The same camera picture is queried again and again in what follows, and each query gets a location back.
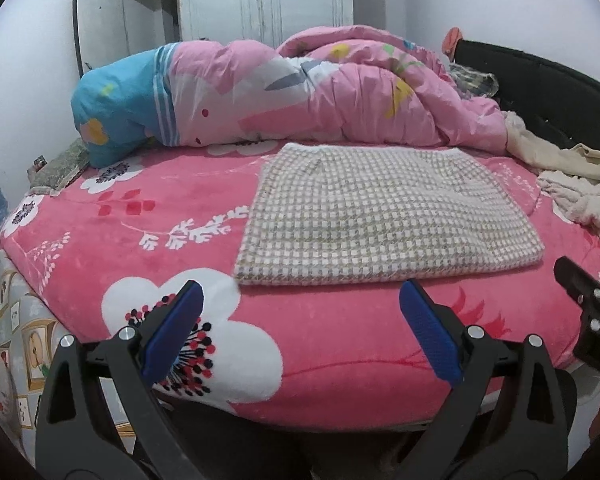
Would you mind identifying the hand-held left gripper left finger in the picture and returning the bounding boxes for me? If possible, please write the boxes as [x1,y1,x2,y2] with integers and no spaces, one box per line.
[34,280,206,480]

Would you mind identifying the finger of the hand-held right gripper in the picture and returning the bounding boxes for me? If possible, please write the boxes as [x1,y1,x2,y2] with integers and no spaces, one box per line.
[552,256,600,306]

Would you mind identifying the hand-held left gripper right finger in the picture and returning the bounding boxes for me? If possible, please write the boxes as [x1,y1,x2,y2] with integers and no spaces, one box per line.
[395,277,571,480]

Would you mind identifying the tan white checked knit sweater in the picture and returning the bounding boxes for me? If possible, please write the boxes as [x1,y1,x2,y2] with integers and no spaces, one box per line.
[232,142,546,286]

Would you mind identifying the white fluffy garment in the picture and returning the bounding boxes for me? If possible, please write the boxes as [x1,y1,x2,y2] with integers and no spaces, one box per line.
[535,170,600,236]

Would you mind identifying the pink floral blanket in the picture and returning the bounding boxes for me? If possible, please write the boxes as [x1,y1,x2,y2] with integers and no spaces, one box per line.
[0,140,600,433]

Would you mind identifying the beige garment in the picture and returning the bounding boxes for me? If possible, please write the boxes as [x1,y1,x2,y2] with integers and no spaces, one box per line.
[502,110,600,186]

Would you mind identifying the patterned bed skirt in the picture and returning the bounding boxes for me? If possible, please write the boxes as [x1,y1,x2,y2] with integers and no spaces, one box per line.
[0,250,146,441]

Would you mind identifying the black headboard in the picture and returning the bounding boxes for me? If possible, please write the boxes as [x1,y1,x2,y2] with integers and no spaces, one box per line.
[452,37,600,161]

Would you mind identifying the green patterned mat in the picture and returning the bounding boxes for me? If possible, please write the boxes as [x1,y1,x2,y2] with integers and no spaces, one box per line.
[27,137,91,193]

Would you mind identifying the dark plaid cloth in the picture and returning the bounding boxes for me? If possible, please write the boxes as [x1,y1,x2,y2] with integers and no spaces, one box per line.
[452,62,498,98]

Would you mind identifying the pink printed quilt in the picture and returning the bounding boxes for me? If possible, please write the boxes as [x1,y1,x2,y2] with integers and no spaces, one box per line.
[70,25,511,168]

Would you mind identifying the orange cloth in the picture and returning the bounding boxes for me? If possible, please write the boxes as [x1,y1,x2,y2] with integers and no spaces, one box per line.
[442,27,463,56]

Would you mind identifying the white wardrobe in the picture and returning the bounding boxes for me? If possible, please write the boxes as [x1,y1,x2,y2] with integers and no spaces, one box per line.
[122,0,356,58]

